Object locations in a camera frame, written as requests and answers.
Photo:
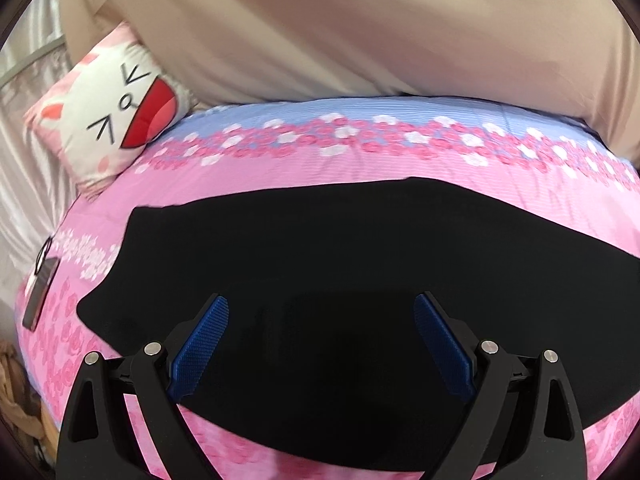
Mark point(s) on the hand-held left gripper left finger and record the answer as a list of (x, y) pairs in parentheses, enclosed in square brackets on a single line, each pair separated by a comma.
[(200, 345)]

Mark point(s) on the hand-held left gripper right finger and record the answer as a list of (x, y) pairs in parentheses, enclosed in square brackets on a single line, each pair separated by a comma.
[(442, 345)]

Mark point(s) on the black pants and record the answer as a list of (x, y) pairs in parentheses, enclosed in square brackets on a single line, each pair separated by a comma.
[(325, 240)]

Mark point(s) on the black rectangular device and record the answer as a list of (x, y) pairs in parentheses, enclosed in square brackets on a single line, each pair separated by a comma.
[(40, 295)]

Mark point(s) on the brown crumpled bag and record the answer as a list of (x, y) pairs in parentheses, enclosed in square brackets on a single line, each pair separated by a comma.
[(17, 390)]

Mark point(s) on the pink floral bedsheet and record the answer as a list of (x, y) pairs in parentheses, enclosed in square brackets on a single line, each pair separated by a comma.
[(300, 160)]

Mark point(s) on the silver satin curtain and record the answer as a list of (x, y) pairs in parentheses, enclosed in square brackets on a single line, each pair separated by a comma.
[(30, 185)]

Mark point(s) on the cat face pillow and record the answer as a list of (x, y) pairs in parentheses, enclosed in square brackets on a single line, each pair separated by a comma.
[(100, 120)]

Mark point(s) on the beige cloth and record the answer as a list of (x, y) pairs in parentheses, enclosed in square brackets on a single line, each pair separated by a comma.
[(350, 25)]

